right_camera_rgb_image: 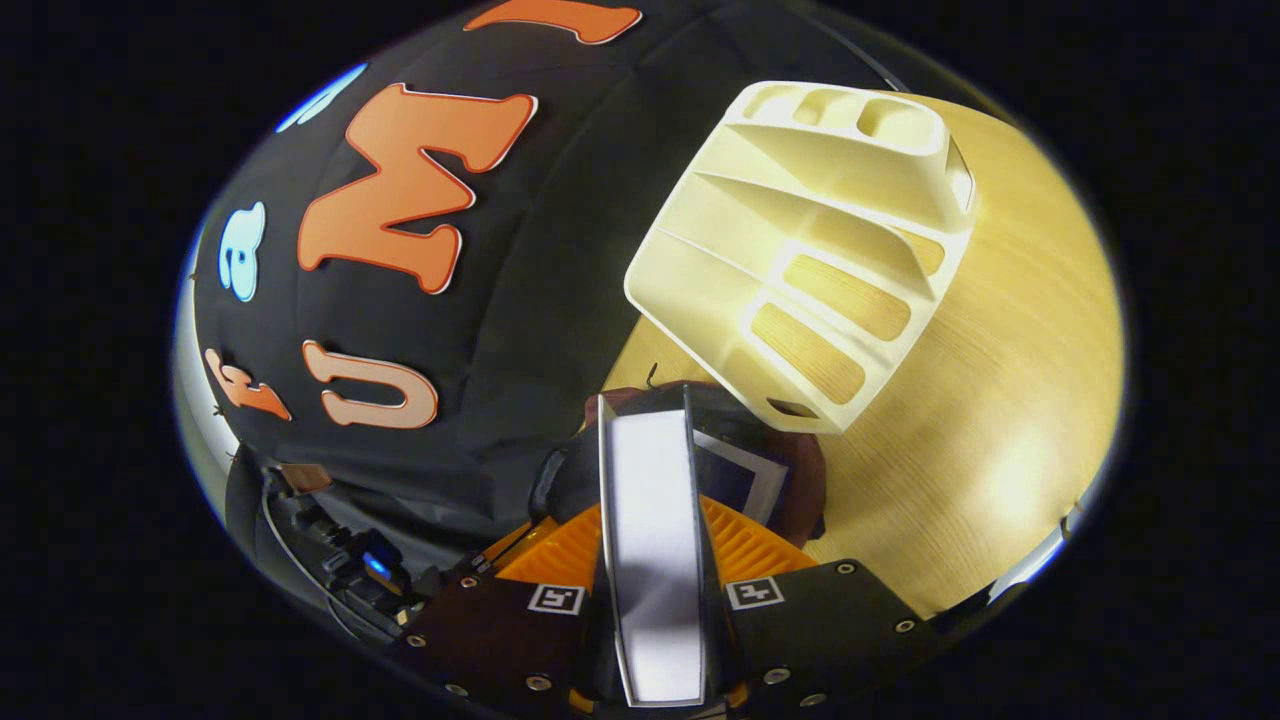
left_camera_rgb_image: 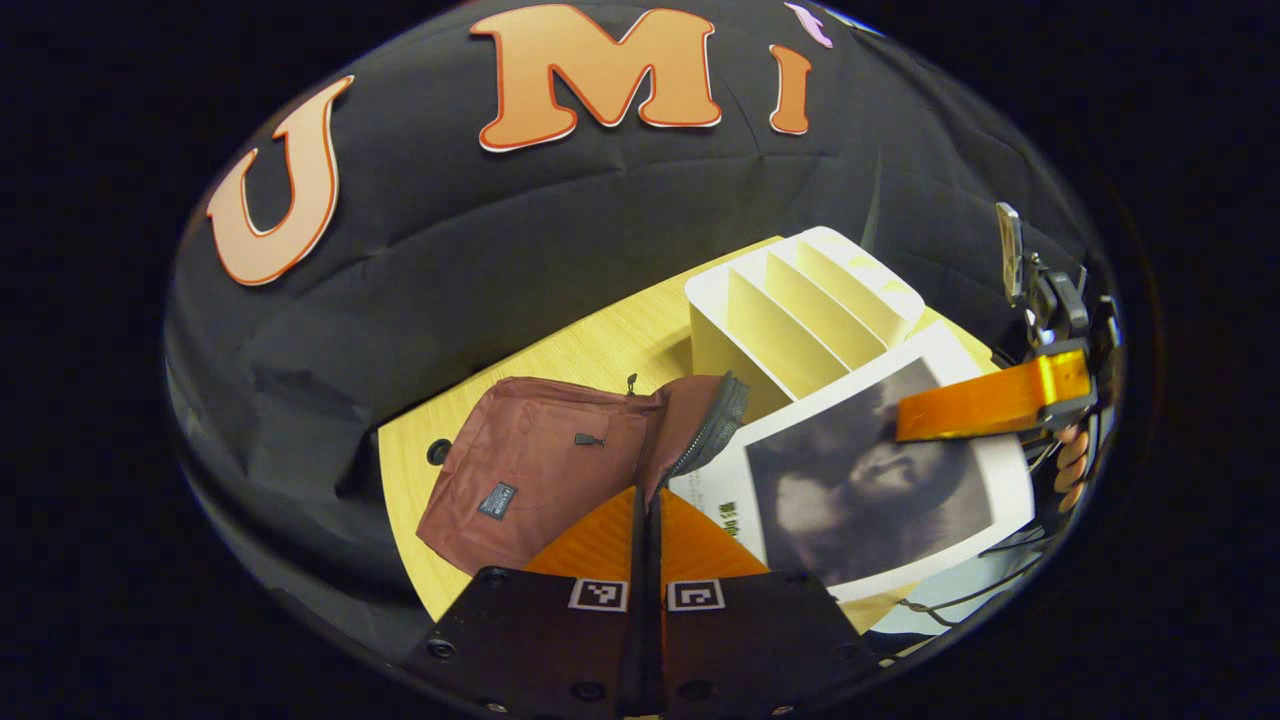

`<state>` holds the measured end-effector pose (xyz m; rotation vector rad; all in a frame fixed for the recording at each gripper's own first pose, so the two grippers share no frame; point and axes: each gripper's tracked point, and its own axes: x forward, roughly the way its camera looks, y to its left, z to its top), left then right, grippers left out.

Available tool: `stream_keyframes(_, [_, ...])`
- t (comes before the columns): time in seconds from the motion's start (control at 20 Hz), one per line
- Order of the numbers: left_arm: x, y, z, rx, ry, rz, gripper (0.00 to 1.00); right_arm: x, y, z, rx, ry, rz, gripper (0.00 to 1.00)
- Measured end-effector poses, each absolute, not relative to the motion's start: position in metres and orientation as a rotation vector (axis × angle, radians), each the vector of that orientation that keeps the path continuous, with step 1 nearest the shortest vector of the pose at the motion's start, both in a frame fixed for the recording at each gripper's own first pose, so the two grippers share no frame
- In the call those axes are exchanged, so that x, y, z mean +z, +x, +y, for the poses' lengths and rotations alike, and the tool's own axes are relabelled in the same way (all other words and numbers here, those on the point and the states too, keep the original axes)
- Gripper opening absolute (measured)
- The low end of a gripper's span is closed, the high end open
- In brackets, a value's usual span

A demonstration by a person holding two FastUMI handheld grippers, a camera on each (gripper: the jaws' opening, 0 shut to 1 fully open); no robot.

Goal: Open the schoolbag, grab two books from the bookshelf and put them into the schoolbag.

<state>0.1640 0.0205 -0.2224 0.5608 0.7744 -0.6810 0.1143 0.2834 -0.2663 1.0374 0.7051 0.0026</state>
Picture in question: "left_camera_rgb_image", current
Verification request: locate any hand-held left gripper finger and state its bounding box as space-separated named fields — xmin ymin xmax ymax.
xmin=652 ymin=487 xmax=891 ymax=716
xmin=405 ymin=487 xmax=653 ymax=716

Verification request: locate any white book with face photo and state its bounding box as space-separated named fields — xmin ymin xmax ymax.
xmin=670 ymin=320 xmax=1036 ymax=601

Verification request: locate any white bookshelf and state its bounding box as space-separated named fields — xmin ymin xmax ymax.
xmin=685 ymin=226 xmax=926 ymax=421

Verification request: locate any maroon schoolbag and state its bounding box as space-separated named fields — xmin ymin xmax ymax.
xmin=415 ymin=372 xmax=751 ymax=576

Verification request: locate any black cable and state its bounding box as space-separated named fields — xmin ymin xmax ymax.
xmin=895 ymin=530 xmax=1051 ymax=629

